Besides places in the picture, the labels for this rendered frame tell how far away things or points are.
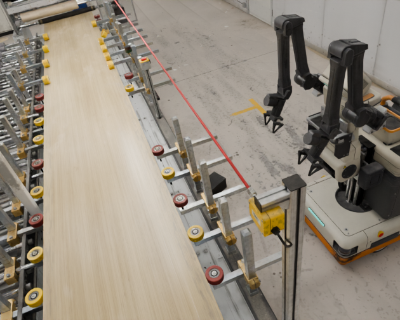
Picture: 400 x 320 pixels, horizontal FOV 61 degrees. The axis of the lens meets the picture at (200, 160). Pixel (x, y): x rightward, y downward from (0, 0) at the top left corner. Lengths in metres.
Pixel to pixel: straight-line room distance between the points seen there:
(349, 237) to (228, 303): 1.03
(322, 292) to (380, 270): 0.43
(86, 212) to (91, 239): 0.21
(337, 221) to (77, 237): 1.68
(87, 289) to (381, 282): 1.87
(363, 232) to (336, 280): 0.38
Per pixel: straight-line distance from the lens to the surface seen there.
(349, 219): 2.58
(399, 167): 2.27
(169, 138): 2.67
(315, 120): 2.10
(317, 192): 2.71
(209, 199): 1.87
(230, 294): 1.83
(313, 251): 2.72
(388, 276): 2.71
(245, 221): 1.79
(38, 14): 5.72
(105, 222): 1.92
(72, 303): 1.71
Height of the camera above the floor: 2.24
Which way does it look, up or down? 40 degrees down
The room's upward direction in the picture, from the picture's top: 12 degrees counter-clockwise
